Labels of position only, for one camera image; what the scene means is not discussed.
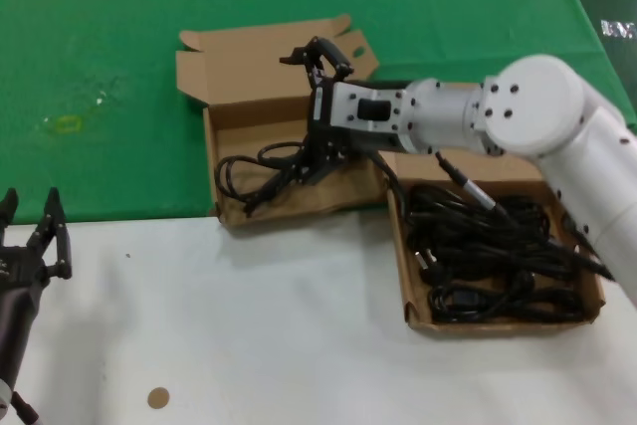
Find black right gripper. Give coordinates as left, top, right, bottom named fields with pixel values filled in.
left=242, top=35, right=356, bottom=221

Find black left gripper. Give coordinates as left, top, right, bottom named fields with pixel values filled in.
left=0, top=186, right=75, bottom=294

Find black power cord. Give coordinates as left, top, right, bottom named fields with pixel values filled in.
left=215, top=140, right=313, bottom=221

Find open cardboard box, creased floor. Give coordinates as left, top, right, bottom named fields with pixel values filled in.
left=174, top=15, right=390, bottom=228

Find open cardboard box, smooth lid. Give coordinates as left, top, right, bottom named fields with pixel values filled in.
left=367, top=143, right=607, bottom=333

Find yellow tape square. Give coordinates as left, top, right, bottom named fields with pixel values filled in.
left=52, top=115, right=85, bottom=135

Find brown cardboard disc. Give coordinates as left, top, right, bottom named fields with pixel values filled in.
left=146, top=387, right=171, bottom=411

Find green table cloth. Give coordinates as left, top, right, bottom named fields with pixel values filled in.
left=0, top=0, right=637, bottom=226

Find crumpled silver foil piece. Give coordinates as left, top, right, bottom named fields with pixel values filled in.
left=599, top=20, right=637, bottom=40

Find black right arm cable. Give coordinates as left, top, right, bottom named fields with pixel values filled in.
left=433, top=149, right=616, bottom=282

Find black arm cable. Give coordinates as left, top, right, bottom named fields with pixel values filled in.
left=9, top=388, right=43, bottom=425
left=433, top=149, right=616, bottom=282

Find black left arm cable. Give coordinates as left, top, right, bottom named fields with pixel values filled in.
left=9, top=388, right=43, bottom=425

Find tangled black power cords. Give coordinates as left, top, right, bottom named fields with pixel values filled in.
left=405, top=182, right=606, bottom=325

